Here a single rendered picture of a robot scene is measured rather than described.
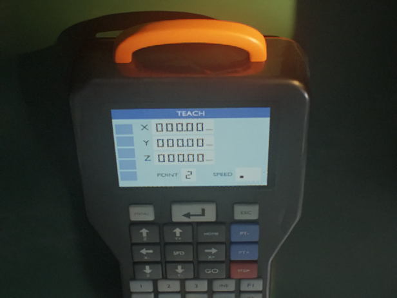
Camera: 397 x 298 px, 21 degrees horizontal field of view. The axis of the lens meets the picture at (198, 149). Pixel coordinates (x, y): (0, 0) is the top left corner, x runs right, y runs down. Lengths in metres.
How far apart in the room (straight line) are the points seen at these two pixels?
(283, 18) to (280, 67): 0.02
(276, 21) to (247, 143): 0.05
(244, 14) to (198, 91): 0.03
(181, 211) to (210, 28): 0.09
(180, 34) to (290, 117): 0.05
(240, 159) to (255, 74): 0.04
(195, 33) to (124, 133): 0.05
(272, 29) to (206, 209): 0.08
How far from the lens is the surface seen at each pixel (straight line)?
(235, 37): 0.38
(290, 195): 0.43
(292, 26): 0.40
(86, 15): 0.40
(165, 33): 0.38
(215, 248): 0.45
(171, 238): 0.45
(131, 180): 0.42
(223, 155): 0.41
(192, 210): 0.43
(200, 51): 0.39
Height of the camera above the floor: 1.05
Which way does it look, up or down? 42 degrees down
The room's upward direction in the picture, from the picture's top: 180 degrees clockwise
